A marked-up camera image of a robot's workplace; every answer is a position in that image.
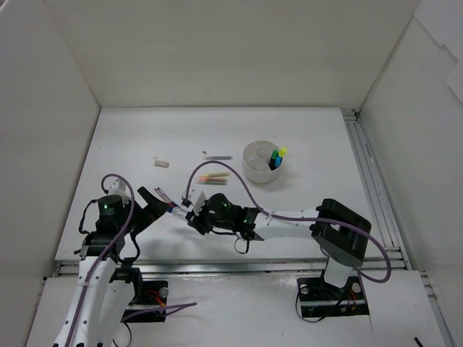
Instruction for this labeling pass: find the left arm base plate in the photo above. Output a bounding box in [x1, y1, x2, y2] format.
[122, 279, 169, 323]

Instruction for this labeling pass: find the dark pen in clear sleeve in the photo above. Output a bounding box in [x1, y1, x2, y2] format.
[203, 155, 233, 161]

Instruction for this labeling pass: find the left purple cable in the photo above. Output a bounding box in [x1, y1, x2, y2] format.
[61, 173, 198, 347]

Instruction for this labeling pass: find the beige eraser block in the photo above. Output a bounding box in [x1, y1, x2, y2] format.
[154, 160, 169, 168]

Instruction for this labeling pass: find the green grey marker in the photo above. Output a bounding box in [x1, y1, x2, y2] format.
[196, 180, 228, 186]

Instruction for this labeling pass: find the aluminium frame rail right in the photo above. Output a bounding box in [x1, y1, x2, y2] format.
[341, 108, 455, 346]

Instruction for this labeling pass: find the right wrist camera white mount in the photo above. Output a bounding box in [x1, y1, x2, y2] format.
[192, 191, 207, 216]

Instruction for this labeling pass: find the aluminium frame rail front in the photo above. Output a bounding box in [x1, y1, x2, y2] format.
[54, 252, 409, 277]

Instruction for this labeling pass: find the green cap black highlighter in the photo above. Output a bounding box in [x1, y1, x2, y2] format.
[268, 150, 279, 170]

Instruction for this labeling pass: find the clear glue bottle blue cap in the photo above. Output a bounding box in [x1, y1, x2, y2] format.
[167, 205, 189, 220]

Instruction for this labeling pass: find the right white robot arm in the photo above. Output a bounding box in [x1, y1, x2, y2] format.
[186, 193, 372, 298]

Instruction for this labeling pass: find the orange tip brown marker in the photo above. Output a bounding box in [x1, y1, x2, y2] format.
[196, 176, 228, 184]

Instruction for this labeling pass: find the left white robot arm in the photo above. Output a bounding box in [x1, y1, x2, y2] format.
[54, 187, 169, 346]

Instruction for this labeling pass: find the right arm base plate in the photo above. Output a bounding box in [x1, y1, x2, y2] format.
[295, 276, 370, 323]

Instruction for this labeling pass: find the white round divided organizer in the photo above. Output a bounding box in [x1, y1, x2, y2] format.
[242, 140, 283, 184]

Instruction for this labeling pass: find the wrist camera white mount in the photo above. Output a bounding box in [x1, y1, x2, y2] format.
[192, 191, 207, 216]
[106, 179, 132, 205]

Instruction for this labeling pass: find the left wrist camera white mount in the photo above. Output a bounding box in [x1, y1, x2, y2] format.
[106, 179, 132, 205]

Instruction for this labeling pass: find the aluminium frame rail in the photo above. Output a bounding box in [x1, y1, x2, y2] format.
[341, 108, 455, 346]
[54, 252, 409, 277]

